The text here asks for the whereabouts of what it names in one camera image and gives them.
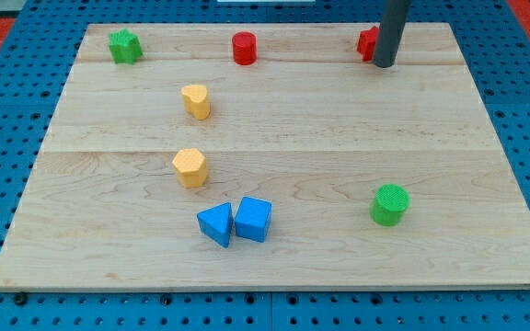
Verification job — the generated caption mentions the blue cube block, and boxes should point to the blue cube block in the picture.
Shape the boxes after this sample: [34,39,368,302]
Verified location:
[235,197,272,243]

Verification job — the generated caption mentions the light wooden board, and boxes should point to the light wooden board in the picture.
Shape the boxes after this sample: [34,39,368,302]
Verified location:
[0,23,530,292]

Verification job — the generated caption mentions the red cylinder block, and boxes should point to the red cylinder block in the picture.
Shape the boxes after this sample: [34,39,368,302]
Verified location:
[232,31,257,65]

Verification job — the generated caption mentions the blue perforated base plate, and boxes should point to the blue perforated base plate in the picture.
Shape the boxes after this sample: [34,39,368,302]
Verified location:
[0,0,530,330]

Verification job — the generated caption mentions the green star block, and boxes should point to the green star block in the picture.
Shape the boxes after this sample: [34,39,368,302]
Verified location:
[109,29,143,64]

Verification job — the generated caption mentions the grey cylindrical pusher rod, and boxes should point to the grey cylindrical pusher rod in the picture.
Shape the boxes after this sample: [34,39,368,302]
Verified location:
[372,0,411,68]

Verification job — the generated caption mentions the yellow heart block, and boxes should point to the yellow heart block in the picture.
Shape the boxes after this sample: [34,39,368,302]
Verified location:
[181,85,211,120]

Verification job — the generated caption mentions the green cylinder block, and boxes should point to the green cylinder block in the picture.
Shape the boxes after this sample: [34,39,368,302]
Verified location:
[370,183,410,226]

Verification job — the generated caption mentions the blue triangle block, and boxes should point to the blue triangle block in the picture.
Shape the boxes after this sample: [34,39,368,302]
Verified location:
[197,202,234,248]

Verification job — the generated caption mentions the yellow hexagon block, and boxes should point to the yellow hexagon block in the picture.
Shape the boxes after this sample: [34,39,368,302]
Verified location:
[172,148,209,188]

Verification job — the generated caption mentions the red star block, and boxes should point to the red star block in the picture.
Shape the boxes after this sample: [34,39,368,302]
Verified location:
[356,26,379,63]

